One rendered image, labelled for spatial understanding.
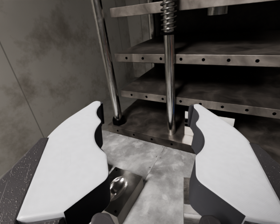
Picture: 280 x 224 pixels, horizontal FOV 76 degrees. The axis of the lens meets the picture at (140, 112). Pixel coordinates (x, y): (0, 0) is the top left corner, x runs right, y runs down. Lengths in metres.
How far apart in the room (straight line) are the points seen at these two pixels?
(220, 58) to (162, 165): 0.60
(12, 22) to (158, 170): 2.28
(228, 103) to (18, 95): 2.29
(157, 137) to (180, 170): 0.32
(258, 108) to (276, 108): 0.07
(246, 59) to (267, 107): 0.26
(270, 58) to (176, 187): 0.69
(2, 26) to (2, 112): 0.94
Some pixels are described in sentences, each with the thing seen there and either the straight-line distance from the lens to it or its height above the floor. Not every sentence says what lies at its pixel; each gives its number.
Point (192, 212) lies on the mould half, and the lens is 0.75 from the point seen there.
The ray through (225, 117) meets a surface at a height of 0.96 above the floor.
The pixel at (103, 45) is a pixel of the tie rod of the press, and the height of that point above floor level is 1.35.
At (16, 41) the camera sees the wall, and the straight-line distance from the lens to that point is 2.64.
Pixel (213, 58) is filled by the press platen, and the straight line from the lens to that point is 0.98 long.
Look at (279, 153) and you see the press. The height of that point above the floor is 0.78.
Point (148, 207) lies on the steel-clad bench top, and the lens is 0.85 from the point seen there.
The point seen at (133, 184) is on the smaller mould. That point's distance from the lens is 0.83.
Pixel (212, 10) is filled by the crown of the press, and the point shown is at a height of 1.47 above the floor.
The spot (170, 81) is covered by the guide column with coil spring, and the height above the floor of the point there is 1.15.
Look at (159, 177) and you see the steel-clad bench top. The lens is 0.93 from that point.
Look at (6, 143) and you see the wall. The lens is 2.67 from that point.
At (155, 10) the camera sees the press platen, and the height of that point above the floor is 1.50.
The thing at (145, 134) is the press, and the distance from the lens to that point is 1.22.
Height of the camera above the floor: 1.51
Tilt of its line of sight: 29 degrees down
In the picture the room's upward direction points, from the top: 7 degrees counter-clockwise
